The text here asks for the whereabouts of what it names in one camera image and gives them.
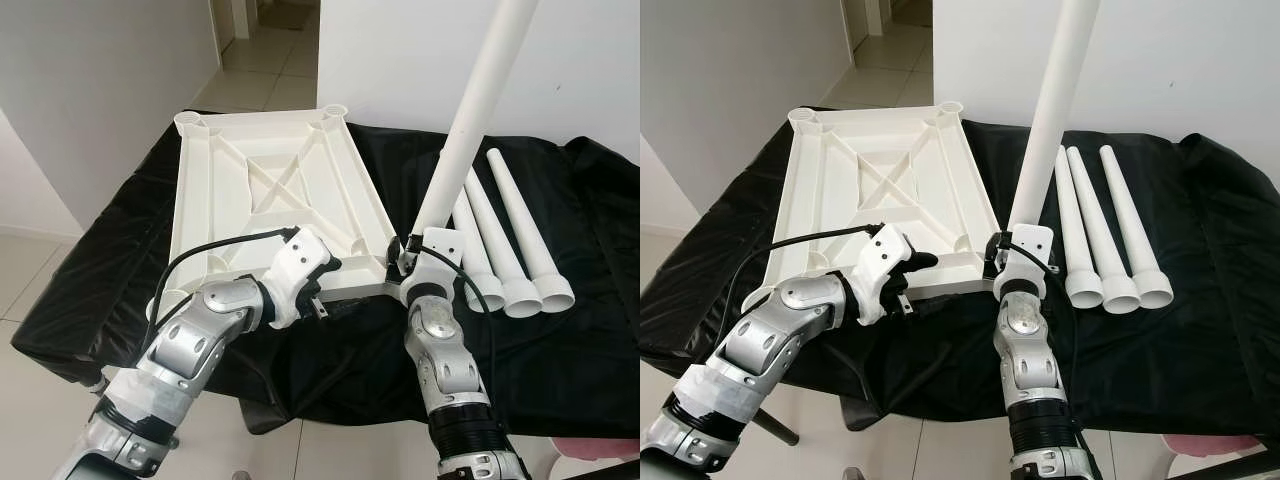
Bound white plastic table leg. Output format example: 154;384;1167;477
1066;146;1142;315
1054;145;1104;309
1005;0;1103;236
410;0;541;236
485;148;576;311
450;188;506;313
462;168;544;319
1099;145;1175;310

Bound white plastic table top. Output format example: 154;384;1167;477
762;102;1004;306
150;103;419;321

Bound dark grey table base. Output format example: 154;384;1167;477
840;395;901;431
240;400;301;434

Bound black cloth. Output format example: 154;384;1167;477
640;108;1280;436
12;108;641;441

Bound pink stool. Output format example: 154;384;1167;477
535;436;641;480
1165;433;1273;480

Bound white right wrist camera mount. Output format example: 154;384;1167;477
415;228;467;287
1000;225;1057;282

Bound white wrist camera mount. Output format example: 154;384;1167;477
855;225;916;326
415;228;467;287
265;228;336;331
1000;225;1057;282

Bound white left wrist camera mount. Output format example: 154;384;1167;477
265;228;336;331
855;225;916;326

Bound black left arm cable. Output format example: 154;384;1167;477
765;226;891;306
148;228;301;321

